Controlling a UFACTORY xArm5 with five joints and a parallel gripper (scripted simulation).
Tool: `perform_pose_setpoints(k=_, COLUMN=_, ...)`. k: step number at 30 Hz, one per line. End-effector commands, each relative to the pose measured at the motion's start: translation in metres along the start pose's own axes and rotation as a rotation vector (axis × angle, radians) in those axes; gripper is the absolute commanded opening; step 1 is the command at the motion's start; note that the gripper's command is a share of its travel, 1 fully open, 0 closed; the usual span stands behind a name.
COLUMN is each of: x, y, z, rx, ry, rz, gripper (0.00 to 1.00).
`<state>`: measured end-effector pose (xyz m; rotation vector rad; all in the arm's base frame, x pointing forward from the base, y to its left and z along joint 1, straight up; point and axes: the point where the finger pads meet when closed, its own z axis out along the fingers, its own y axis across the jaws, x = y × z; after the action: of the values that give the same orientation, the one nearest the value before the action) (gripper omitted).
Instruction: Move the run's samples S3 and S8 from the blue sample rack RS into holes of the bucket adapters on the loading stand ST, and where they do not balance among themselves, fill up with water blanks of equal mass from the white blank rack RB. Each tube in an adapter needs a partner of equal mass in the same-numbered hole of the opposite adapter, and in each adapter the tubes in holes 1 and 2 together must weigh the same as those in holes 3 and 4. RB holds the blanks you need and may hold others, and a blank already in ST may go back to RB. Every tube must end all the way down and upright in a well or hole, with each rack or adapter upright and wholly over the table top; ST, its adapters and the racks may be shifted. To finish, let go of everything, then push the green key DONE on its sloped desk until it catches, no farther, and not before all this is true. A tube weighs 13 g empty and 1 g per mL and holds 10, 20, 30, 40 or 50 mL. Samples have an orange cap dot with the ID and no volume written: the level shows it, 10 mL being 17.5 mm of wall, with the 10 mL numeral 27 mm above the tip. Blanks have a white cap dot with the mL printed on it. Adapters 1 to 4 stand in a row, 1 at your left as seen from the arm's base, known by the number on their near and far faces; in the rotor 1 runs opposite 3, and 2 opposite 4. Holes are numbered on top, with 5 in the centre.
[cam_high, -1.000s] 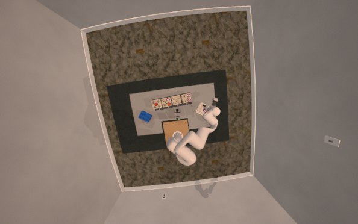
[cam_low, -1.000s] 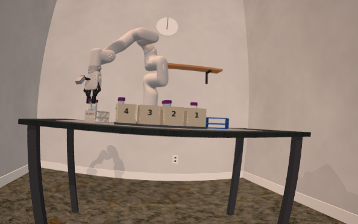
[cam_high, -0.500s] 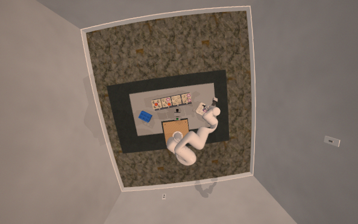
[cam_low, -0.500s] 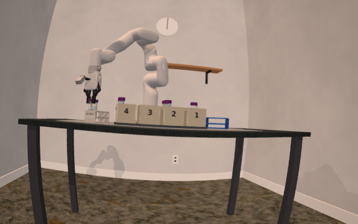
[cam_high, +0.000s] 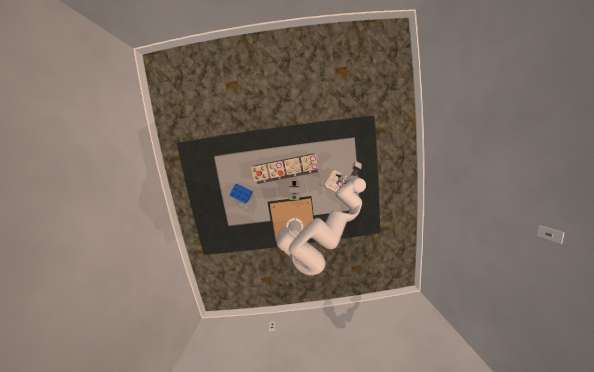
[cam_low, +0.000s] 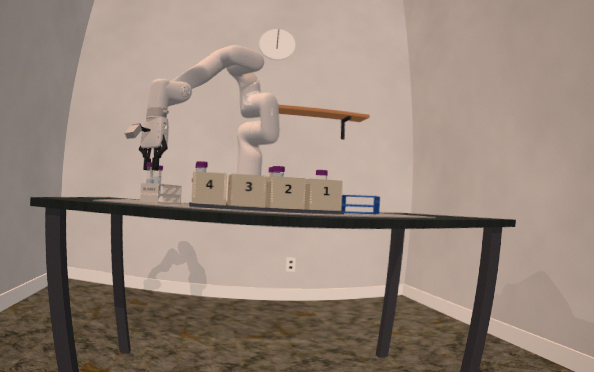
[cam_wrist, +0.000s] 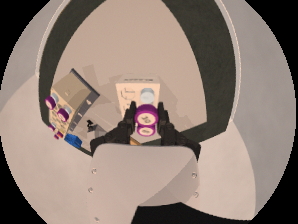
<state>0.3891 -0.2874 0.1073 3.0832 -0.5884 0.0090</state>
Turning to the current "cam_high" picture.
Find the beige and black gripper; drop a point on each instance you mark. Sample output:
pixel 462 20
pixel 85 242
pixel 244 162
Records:
pixel 340 178

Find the blue tube rack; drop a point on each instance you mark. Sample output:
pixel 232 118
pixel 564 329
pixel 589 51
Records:
pixel 244 195

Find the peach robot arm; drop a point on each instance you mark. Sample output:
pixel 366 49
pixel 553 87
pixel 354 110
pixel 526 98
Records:
pixel 326 233

